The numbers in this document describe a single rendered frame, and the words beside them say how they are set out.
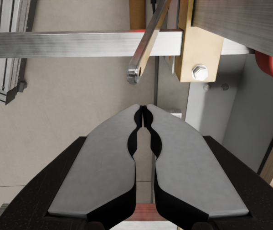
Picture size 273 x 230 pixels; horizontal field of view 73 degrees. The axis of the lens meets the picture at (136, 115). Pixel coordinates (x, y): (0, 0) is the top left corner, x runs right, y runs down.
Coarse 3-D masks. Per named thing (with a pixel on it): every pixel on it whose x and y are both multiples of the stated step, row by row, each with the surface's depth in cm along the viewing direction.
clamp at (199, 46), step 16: (192, 0) 21; (192, 16) 22; (192, 32) 22; (208, 32) 22; (192, 48) 23; (208, 48) 23; (176, 64) 28; (192, 64) 24; (208, 64) 24; (192, 80) 26; (208, 80) 26
